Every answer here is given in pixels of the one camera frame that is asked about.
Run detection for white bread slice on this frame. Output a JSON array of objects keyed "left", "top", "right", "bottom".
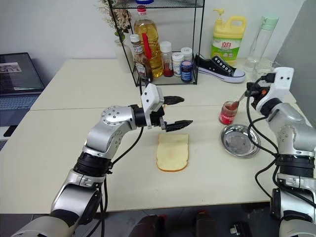
[{"left": 156, "top": 133, "right": 191, "bottom": 173}]

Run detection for small white seasoning bottle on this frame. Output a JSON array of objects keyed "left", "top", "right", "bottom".
[{"left": 171, "top": 52, "right": 185, "bottom": 77}]

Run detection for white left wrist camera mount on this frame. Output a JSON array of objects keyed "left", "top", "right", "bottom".
[{"left": 140, "top": 83, "right": 165, "bottom": 130}]

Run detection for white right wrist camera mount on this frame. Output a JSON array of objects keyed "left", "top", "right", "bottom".
[{"left": 256, "top": 67, "right": 295, "bottom": 112}]

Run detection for dark upright shape red top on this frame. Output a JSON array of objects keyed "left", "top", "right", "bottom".
[{"left": 194, "top": 209, "right": 211, "bottom": 237}]

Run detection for small black white object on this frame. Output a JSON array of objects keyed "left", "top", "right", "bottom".
[{"left": 229, "top": 221, "right": 250, "bottom": 236}]

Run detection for white capped seasoning jar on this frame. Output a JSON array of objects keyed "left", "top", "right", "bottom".
[{"left": 180, "top": 46, "right": 194, "bottom": 63}]

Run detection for red spice bottle white cap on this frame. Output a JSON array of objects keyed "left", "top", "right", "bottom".
[{"left": 159, "top": 40, "right": 174, "bottom": 78}]

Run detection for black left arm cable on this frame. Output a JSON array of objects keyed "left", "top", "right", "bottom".
[{"left": 90, "top": 75, "right": 149, "bottom": 237}]

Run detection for black wire shelf rack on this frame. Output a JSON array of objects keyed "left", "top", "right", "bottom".
[{"left": 108, "top": 0, "right": 206, "bottom": 87}]

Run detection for yellow dish soap pump bottle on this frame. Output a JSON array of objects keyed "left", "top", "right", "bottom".
[{"left": 210, "top": 8, "right": 248, "bottom": 67}]

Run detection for large cooking oil bottle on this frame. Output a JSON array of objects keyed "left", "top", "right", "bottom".
[{"left": 133, "top": 5, "right": 165, "bottom": 79}]

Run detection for black and white sneaker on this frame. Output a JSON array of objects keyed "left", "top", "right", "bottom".
[{"left": 195, "top": 53, "right": 246, "bottom": 83}]

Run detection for spoon with jam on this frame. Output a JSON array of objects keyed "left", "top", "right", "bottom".
[{"left": 227, "top": 93, "right": 248, "bottom": 109}]

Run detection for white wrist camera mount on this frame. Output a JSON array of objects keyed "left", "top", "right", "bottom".
[
  {"left": 140, "top": 83, "right": 165, "bottom": 130},
  {"left": 256, "top": 67, "right": 295, "bottom": 112}
]

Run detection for white vase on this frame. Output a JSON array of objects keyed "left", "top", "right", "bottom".
[{"left": 114, "top": 39, "right": 135, "bottom": 74}]

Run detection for glass jar of red jam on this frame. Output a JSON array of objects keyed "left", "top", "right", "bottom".
[{"left": 218, "top": 100, "right": 239, "bottom": 126}]

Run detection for round stainless steel dish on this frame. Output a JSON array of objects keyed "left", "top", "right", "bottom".
[{"left": 220, "top": 124, "right": 261, "bottom": 159}]

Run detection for brown sauce bottle white cap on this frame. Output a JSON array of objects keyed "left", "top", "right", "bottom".
[{"left": 129, "top": 34, "right": 154, "bottom": 82}]

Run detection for blue jar red lid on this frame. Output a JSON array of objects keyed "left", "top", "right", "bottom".
[{"left": 180, "top": 60, "right": 194, "bottom": 83}]

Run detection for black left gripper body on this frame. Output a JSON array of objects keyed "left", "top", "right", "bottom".
[{"left": 150, "top": 95, "right": 171, "bottom": 131}]

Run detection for dark rounded shape red mark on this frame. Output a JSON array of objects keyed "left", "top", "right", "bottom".
[{"left": 129, "top": 214, "right": 166, "bottom": 237}]

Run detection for dark laptop computer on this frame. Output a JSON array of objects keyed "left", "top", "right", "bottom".
[{"left": 0, "top": 52, "right": 46, "bottom": 127}]

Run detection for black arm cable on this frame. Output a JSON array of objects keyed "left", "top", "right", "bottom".
[
  {"left": 245, "top": 78, "right": 285, "bottom": 201},
  {"left": 90, "top": 75, "right": 149, "bottom": 237}
]

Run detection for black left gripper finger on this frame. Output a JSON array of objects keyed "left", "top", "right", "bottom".
[
  {"left": 163, "top": 119, "right": 194, "bottom": 132},
  {"left": 164, "top": 95, "right": 186, "bottom": 106}
]

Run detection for dried flower bunch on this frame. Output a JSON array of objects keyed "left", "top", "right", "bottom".
[{"left": 95, "top": 0, "right": 133, "bottom": 43}]

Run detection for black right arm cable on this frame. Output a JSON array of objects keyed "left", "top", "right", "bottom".
[{"left": 245, "top": 78, "right": 285, "bottom": 201}]

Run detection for clear bottle green cap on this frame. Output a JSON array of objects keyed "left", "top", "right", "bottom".
[{"left": 243, "top": 15, "right": 280, "bottom": 74}]

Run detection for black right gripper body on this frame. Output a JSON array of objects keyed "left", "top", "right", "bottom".
[{"left": 250, "top": 73, "right": 276, "bottom": 108}]

